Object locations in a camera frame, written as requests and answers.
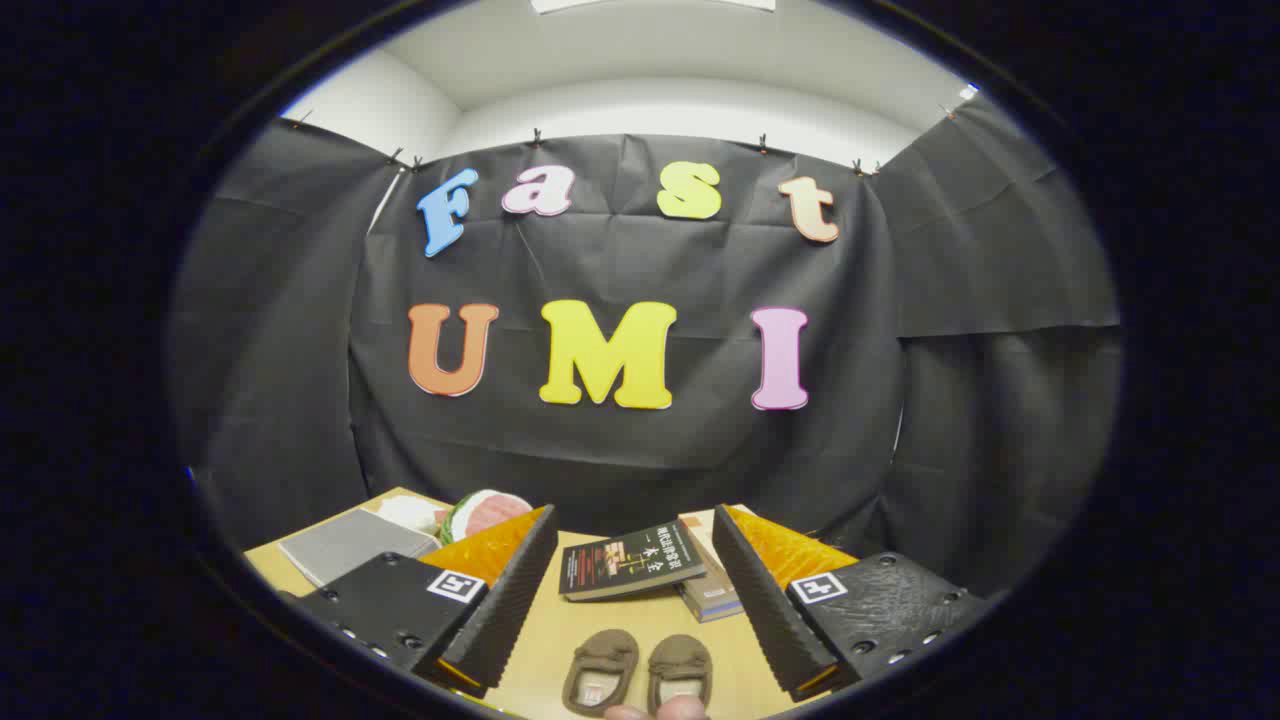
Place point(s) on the grey fabric storage box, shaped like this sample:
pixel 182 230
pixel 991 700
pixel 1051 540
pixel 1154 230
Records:
pixel 350 545

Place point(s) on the thick tan cover book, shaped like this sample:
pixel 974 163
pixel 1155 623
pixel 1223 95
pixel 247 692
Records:
pixel 700 535

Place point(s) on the blue cover book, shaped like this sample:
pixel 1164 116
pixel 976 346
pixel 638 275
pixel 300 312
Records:
pixel 718 610

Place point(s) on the watermelon slice plush toy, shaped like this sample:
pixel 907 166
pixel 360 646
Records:
pixel 490 512

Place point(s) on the white plush toy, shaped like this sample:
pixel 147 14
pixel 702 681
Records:
pixel 410 513

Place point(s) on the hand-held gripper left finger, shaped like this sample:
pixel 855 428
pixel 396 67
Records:
pixel 500 620

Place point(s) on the black cover book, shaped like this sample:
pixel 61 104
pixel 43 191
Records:
pixel 630 562

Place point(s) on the brown fuzzy shoe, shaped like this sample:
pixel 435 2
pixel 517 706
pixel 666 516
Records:
pixel 600 665
pixel 680 670

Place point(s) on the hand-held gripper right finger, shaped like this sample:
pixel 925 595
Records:
pixel 770 620

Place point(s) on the beige book with barcode label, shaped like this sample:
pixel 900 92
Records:
pixel 715 590

